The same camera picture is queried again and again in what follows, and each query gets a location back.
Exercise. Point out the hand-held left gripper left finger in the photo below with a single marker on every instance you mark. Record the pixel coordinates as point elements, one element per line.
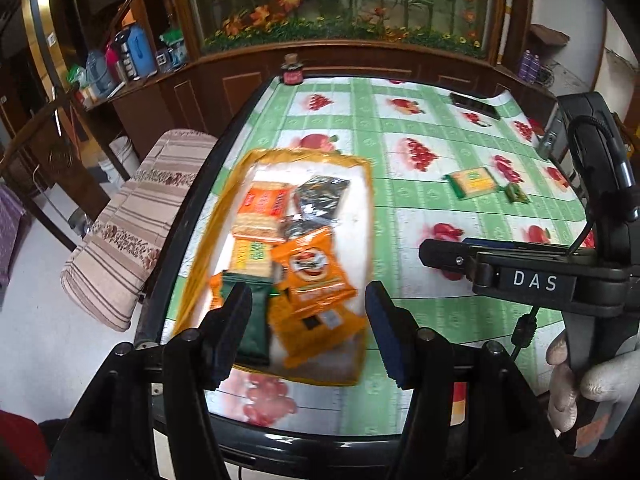
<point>222,365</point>

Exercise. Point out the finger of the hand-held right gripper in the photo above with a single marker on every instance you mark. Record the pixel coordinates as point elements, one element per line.
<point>445,255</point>

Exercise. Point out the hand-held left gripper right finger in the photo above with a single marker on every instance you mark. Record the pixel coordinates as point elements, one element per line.
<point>392,350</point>

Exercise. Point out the dark green snack packet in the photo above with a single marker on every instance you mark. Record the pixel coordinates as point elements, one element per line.
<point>255,325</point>

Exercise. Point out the small orange snack packet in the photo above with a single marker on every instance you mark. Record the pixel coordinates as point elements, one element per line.
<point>216,292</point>

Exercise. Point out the green-edged cracker packet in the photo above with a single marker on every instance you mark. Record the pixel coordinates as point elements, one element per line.
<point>472,182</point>

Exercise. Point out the orange snack packet dark label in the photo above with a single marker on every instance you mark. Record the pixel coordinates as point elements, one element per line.
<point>315,330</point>

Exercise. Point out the green pea snack packet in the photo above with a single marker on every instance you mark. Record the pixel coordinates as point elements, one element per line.
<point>516,193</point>

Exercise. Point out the yellow-green cracker packet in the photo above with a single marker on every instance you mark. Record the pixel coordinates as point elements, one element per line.
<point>252,256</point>

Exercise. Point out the orange snack packet round logo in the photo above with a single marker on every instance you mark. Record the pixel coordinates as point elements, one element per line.
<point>312,270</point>

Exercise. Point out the black snack packet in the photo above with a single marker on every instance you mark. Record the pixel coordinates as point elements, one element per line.
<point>320,195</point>

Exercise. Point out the yellow rimmed white tray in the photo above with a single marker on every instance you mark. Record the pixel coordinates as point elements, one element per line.
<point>310,156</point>

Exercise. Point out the orange cracker packet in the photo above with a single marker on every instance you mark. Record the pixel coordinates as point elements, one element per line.
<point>265,200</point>

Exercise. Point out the person's right hand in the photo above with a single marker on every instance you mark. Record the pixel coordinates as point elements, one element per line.
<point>600,385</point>

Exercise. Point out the green fruit-print tablecloth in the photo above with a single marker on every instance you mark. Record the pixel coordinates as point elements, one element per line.
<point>380,200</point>

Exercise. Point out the black-rimmed table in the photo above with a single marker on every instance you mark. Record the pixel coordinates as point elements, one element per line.
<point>165,270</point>

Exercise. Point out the black remote control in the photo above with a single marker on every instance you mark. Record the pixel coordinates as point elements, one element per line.
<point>475,106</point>

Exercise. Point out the striped cushioned chair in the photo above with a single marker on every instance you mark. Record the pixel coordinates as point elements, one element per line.
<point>135,220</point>

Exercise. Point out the purple bottle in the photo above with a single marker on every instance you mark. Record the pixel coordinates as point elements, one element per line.
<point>535,67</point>
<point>524,66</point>

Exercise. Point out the red cloth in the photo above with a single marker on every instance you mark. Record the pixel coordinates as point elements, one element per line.
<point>20,437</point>

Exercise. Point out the white plastic bucket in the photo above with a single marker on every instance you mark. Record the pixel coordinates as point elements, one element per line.
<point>122,155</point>

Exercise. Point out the small dark jar red label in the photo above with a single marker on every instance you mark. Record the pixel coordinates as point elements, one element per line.
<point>292,71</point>

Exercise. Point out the purple striped cloth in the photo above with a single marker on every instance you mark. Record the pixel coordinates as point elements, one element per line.
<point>10,230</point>

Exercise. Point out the carved wooden chair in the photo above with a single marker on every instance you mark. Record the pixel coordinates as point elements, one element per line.
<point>57,155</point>

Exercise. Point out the wooden floral display cabinet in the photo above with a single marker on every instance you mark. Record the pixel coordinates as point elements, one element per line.
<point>350,5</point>

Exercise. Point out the clear water bottle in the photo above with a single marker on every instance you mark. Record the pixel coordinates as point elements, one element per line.
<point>97,74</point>

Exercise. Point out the blue plastic jug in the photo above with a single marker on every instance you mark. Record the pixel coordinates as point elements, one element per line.
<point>142,52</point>

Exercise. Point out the wooden wall shelf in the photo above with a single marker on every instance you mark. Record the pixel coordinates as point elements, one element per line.
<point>550,36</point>

